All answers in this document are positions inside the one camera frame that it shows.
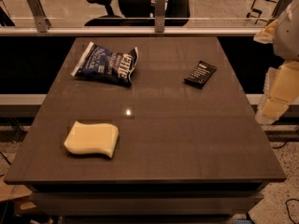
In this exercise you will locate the metal railing bar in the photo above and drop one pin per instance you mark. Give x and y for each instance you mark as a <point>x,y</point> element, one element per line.
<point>129,31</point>

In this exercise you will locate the black rxbar chocolate wrapper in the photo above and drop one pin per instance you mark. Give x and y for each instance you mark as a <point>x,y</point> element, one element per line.
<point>200,74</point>

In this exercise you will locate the black office chair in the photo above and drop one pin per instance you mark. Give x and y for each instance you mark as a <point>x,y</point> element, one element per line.
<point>141,13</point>

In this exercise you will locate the cardboard box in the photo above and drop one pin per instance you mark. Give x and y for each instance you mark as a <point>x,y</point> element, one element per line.
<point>18,195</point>

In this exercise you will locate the yellow sponge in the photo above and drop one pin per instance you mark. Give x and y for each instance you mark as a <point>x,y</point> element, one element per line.
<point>98,138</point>

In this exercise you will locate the blue kettle chips bag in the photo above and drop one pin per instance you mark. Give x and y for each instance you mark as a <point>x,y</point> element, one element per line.
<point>105,65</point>

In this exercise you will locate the right metal railing post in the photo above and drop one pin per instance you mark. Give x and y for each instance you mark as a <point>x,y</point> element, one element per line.
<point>280,7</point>

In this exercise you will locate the metal railing post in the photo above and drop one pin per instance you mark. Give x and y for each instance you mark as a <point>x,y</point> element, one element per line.
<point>159,15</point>
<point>41,21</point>
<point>280,7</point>

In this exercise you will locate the left metal railing post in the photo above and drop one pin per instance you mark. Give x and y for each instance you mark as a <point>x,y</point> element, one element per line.
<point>41,21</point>

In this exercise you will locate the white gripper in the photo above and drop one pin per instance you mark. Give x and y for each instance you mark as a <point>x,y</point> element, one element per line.
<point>287,36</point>

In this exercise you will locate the yellow black cart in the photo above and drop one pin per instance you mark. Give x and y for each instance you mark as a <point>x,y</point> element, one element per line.
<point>262,10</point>

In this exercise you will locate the middle metal railing post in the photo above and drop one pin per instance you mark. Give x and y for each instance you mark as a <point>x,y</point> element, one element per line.
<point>159,15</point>

